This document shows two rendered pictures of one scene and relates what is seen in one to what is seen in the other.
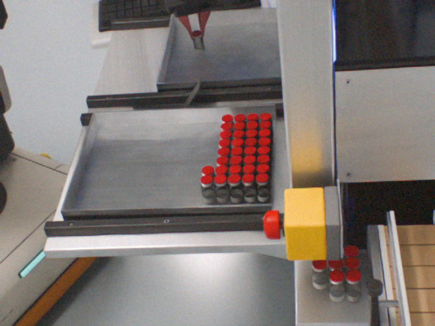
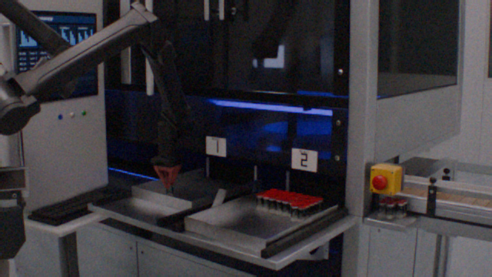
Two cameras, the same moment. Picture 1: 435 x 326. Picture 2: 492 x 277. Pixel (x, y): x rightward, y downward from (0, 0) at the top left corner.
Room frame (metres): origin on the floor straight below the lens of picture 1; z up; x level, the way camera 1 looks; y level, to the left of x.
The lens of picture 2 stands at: (0.40, 1.30, 1.35)
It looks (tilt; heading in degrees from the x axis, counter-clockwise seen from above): 10 degrees down; 298
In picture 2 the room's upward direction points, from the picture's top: straight up
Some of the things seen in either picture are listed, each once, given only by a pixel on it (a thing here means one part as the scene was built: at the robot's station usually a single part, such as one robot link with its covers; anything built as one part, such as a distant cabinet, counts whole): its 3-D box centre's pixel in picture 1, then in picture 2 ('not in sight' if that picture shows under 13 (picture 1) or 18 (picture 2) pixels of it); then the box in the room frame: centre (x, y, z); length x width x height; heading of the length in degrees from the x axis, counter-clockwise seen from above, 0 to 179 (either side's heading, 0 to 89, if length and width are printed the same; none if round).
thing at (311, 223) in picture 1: (311, 224); (387, 178); (0.70, -0.11, 0.99); 0.08 x 0.07 x 0.07; 80
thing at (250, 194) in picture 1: (251, 156); (290, 203); (0.96, -0.06, 0.90); 0.18 x 0.02 x 0.05; 169
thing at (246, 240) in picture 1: (208, 112); (224, 211); (1.15, 0.00, 0.87); 0.70 x 0.48 x 0.02; 170
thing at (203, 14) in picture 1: (192, 17); (167, 172); (1.35, 0.00, 0.96); 0.07 x 0.07 x 0.09; 5
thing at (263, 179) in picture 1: (265, 155); (295, 201); (0.96, -0.08, 0.90); 0.18 x 0.02 x 0.05; 169
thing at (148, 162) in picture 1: (175, 162); (264, 217); (0.99, 0.07, 0.90); 0.34 x 0.26 x 0.04; 79
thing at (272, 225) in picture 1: (277, 224); (380, 181); (0.71, -0.07, 0.99); 0.04 x 0.04 x 0.04; 80
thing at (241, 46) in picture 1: (247, 48); (197, 188); (1.30, -0.10, 0.90); 0.34 x 0.26 x 0.04; 80
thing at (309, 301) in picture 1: (343, 290); (394, 218); (0.68, -0.15, 0.87); 0.14 x 0.13 x 0.02; 80
